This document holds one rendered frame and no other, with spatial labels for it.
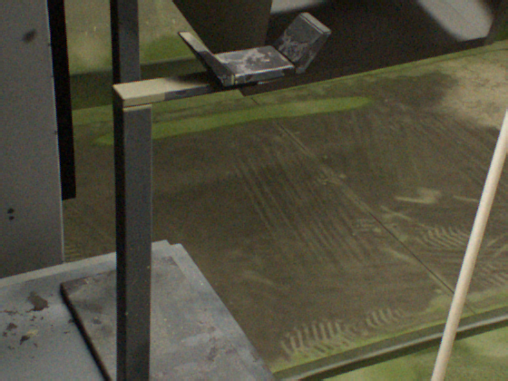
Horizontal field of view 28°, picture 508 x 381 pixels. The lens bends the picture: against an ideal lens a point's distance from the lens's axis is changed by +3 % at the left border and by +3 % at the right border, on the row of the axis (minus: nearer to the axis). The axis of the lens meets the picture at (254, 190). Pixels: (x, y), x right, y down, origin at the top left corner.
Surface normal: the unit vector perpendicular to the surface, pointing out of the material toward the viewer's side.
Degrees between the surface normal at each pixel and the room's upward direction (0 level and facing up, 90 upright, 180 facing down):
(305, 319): 0
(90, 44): 57
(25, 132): 90
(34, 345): 0
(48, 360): 0
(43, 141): 90
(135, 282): 90
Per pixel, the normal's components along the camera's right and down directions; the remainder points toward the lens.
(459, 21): 0.15, -0.73
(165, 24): 0.40, -0.04
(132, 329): 0.44, 0.50
